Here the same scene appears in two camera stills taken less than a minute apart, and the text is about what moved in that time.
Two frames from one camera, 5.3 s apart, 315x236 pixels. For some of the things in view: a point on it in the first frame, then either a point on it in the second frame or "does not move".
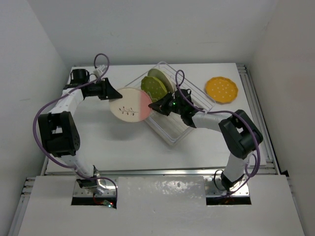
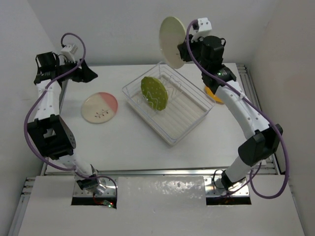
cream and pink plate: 133,106 -> 99,107
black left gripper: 108,92 -> 84,74
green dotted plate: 153,87 does not move
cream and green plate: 163,77 -> 172,33
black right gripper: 161,105 -> 183,48
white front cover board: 162,206 does not move
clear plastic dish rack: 171,117 does not move
